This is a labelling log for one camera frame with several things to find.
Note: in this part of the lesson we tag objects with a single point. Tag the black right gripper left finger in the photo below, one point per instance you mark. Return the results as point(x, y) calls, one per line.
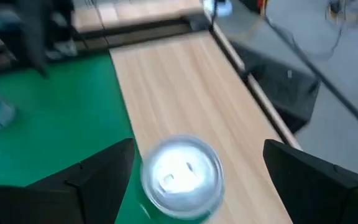
point(98, 186)

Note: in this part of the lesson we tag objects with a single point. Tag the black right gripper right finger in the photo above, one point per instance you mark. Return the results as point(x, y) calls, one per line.
point(322, 193)

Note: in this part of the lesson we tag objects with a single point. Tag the green Sprite can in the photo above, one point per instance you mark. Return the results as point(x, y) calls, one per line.
point(182, 177)

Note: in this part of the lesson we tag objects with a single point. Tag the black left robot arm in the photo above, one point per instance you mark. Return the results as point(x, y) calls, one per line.
point(33, 34)

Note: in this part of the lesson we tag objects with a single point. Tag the green table mat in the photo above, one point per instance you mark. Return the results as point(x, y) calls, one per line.
point(57, 124)

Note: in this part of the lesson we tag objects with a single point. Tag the black perforated box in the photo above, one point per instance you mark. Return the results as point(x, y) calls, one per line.
point(278, 90)

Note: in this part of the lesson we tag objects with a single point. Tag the red black toolbox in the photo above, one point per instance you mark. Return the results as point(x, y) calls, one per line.
point(250, 3)

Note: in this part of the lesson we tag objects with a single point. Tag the white black round-base stand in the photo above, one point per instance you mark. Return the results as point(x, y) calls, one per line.
point(221, 7)

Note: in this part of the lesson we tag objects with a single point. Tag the wooden shelf black metal frame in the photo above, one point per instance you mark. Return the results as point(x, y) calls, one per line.
point(191, 93)

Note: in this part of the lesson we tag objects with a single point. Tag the black metal table frame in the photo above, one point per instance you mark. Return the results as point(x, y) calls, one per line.
point(141, 32)

